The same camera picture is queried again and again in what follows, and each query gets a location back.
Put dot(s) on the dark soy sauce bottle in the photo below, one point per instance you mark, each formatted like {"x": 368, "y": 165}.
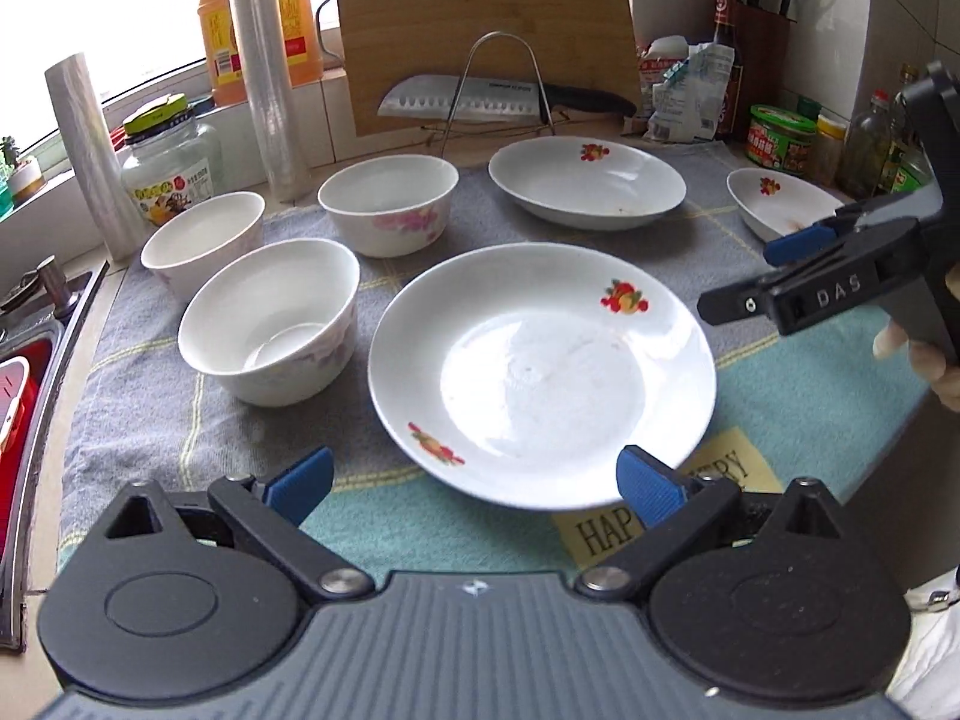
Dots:
{"x": 726, "y": 37}

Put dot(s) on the red and white bag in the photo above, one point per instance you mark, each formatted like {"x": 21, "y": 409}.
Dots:
{"x": 656, "y": 64}

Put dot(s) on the red plastic basin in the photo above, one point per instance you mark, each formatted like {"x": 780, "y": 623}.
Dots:
{"x": 15, "y": 420}

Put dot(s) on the green lid sauce jar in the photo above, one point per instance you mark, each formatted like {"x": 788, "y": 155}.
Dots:
{"x": 781, "y": 142}

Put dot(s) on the clear glass bottle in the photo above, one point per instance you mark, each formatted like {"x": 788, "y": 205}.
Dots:
{"x": 862, "y": 150}

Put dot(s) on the white fruit print plate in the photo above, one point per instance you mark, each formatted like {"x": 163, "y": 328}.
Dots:
{"x": 585, "y": 180}
{"x": 540, "y": 375}
{"x": 772, "y": 202}

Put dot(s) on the white bowl purple flowers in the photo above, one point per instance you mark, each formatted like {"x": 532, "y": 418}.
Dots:
{"x": 262, "y": 315}

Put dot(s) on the bamboo cutting board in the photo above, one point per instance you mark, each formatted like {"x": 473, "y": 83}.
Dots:
{"x": 487, "y": 0}

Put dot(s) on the green label glass jar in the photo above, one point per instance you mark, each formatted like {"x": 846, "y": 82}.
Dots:
{"x": 911, "y": 178}

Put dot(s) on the short plastic wrap roll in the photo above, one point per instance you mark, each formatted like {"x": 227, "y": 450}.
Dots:
{"x": 90, "y": 157}

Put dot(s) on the glass jar green lid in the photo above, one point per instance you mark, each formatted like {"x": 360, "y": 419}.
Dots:
{"x": 169, "y": 165}

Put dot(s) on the orange cooking oil jug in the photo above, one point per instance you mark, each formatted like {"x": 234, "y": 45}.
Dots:
{"x": 296, "y": 22}

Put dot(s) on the person's right hand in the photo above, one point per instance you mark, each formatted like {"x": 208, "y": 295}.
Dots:
{"x": 892, "y": 341}

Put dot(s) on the white bowl pink flowers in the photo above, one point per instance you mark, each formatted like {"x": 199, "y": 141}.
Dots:
{"x": 390, "y": 195}

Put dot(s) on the grey and teal towel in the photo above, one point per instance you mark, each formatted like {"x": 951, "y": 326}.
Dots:
{"x": 487, "y": 221}

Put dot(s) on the small potted plant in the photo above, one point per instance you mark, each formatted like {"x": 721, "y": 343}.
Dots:
{"x": 26, "y": 180}

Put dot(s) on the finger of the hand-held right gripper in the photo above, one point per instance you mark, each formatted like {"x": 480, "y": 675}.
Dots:
{"x": 739, "y": 306}
{"x": 795, "y": 244}

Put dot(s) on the tall plastic wrap roll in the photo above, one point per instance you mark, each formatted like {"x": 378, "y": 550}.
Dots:
{"x": 266, "y": 75}

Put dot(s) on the small green cap bottle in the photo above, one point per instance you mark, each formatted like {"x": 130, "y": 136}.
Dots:
{"x": 808, "y": 106}

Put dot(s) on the person's white jacket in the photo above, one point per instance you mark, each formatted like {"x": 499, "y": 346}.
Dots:
{"x": 937, "y": 652}

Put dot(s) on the white printed bag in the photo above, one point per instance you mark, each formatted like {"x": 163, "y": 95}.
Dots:
{"x": 694, "y": 97}

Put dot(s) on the yellow cap spice jar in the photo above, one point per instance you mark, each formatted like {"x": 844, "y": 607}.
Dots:
{"x": 829, "y": 150}

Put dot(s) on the steel sink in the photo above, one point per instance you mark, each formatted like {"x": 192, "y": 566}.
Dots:
{"x": 52, "y": 390}

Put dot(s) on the brown knife block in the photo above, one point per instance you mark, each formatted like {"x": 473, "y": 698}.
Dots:
{"x": 765, "y": 67}

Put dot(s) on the white ceramic bowl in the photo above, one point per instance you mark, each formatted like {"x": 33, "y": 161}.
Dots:
{"x": 202, "y": 232}

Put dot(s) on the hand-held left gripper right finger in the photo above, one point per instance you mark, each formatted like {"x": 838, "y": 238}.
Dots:
{"x": 649, "y": 486}

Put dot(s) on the metal sink fitting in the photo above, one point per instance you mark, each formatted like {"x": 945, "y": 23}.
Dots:
{"x": 54, "y": 281}

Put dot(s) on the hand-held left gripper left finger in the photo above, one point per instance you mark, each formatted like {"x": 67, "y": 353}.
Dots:
{"x": 304, "y": 481}

